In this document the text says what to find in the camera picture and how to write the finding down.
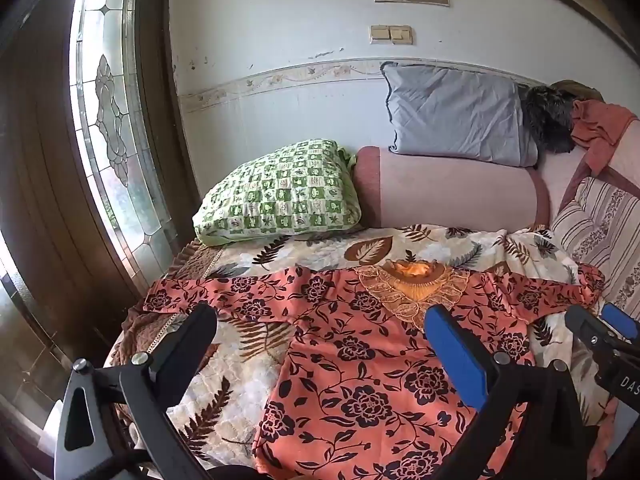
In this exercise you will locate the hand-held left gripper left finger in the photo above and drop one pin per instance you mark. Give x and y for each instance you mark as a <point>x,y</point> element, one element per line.
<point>185,340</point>

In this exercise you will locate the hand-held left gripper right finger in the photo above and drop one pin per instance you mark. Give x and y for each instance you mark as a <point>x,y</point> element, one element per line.
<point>455,355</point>

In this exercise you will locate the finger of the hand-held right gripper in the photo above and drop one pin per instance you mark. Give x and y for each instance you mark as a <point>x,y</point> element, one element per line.
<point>620,320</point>
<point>587,330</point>

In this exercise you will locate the orange floral blouse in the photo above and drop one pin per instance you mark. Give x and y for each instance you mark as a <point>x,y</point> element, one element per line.
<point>350,360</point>

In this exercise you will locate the leaf print blanket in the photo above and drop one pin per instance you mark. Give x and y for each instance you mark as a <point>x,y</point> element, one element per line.
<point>235,385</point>

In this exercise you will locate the brown fringed bed cover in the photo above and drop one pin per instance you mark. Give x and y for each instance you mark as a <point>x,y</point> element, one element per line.
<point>200,260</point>

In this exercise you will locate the striped floral cushion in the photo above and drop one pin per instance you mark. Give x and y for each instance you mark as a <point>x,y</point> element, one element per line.
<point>600,220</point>

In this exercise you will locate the pink bolster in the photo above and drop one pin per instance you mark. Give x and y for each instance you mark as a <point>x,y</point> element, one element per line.
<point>450,195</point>

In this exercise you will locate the green checked pillow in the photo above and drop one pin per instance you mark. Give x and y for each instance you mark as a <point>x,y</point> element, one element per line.
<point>280,190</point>

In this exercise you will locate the orange cloth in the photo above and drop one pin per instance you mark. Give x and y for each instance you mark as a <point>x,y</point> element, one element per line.
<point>600,130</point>

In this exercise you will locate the black furry cushion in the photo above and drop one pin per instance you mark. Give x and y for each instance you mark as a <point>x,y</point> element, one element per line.
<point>547,120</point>

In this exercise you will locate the wooden door with stained glass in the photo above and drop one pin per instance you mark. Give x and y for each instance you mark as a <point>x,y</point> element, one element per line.
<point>40,160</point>

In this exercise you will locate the grey pillow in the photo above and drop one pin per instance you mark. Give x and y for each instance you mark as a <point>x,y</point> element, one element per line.
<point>450,110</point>

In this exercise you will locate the beige light switch panel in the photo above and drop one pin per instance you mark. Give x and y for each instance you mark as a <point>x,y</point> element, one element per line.
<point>391,34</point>

